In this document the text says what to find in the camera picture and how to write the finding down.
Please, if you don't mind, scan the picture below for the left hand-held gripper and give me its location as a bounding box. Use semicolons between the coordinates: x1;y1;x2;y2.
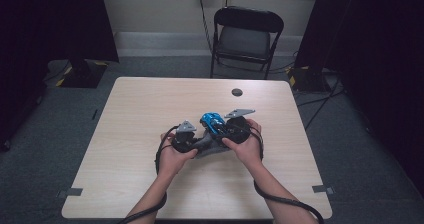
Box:
171;119;198;154

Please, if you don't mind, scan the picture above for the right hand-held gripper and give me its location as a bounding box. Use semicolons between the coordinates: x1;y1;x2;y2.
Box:
221;108;257;144

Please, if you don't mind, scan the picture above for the grey terry cloth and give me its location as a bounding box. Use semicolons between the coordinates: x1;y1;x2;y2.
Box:
191;130;231;159

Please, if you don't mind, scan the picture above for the person's right hand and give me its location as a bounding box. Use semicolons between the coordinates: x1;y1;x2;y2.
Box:
222;118;263;167

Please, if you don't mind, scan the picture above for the person's left hand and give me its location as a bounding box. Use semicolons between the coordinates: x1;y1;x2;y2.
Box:
156;132;199;180

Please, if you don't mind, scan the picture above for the black stand base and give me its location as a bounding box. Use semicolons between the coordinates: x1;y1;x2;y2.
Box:
59;58;109;89
286;65;333;93

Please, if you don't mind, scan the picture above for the black folding chair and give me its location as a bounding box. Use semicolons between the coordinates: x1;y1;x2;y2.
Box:
209;5;285;81

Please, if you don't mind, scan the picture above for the grey tape strip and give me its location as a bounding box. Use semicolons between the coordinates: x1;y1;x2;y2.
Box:
56;187;84;199
311;184;335;196

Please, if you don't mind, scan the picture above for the black curtain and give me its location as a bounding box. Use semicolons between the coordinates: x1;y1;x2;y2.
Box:
0;0;120;152
294;0;424;198

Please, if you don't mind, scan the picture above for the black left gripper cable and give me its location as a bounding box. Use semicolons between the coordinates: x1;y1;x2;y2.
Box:
118;125;181;224

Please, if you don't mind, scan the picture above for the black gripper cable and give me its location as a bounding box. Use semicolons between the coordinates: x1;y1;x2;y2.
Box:
118;125;181;224
249;125;326;224

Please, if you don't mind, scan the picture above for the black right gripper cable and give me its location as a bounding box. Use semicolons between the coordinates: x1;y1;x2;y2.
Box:
249;125;326;224

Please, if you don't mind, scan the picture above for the black floor cable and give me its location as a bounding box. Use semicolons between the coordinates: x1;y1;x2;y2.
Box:
294;77;346;132

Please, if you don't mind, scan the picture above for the braided power cable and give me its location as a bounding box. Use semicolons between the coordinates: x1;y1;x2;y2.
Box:
198;0;214;53

